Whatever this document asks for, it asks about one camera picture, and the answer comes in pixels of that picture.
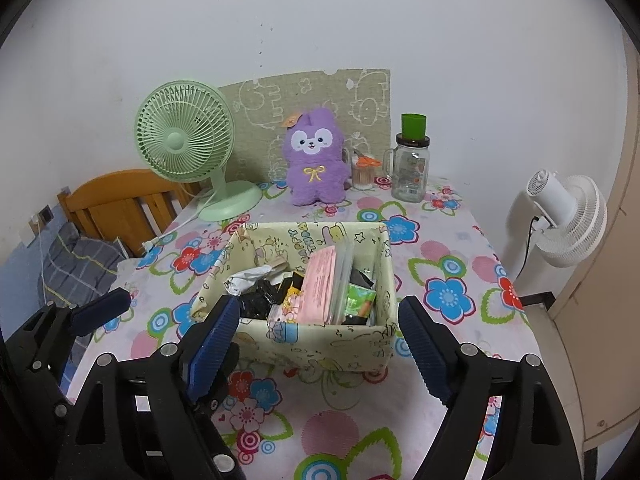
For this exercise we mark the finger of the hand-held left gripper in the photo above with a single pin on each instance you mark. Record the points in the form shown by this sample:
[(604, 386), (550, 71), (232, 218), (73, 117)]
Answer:
[(222, 380), (100, 310)]

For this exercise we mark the grey plaid pillow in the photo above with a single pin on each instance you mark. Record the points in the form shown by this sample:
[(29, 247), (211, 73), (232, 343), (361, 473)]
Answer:
[(80, 260)]

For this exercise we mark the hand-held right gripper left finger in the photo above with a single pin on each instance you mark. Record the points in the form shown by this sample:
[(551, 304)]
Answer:
[(210, 345)]

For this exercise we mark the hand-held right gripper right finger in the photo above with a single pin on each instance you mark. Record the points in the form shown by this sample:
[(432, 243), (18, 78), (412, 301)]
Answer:
[(425, 350)]

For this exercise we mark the pink packet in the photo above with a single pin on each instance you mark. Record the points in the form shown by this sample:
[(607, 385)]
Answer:
[(320, 285)]

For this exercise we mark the green cartoon packet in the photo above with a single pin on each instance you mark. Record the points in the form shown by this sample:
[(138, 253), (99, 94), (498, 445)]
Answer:
[(357, 302)]

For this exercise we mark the purple plush toy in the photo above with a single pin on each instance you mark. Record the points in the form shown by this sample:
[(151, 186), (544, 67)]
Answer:
[(312, 185)]

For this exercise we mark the green desk fan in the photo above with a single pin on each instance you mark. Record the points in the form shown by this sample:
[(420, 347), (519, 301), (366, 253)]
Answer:
[(180, 140)]

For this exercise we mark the clear plastic bag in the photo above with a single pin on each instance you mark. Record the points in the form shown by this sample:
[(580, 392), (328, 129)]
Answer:
[(345, 270)]

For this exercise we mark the beige cloth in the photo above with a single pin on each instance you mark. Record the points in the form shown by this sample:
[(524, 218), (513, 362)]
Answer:
[(276, 263)]

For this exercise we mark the yellow printed storage box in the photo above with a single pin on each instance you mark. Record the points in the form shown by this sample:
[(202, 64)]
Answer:
[(320, 345)]

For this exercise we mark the black plastic bag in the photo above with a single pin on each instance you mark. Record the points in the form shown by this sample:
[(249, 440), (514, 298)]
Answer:
[(260, 300)]

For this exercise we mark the printed cardboard board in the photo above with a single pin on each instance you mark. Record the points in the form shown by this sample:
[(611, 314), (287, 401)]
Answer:
[(310, 90)]

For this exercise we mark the grey cloth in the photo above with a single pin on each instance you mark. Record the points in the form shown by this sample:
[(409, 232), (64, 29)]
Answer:
[(362, 277)]

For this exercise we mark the glass mug jar green lid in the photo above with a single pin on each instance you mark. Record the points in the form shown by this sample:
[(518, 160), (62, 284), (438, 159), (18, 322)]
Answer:
[(407, 180)]

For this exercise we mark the beige wooden door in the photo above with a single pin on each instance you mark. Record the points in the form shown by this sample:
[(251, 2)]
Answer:
[(600, 335)]

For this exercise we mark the white standing fan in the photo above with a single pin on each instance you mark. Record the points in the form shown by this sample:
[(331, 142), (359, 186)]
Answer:
[(575, 220)]

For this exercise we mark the cartoon tissue packet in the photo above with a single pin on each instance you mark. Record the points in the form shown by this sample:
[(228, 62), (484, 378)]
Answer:
[(287, 305)]

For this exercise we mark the floral tablecloth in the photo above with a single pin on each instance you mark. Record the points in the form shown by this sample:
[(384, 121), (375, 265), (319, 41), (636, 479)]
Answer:
[(450, 260)]

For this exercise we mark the cotton swab jar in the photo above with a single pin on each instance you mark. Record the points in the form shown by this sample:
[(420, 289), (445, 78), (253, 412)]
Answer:
[(362, 177)]

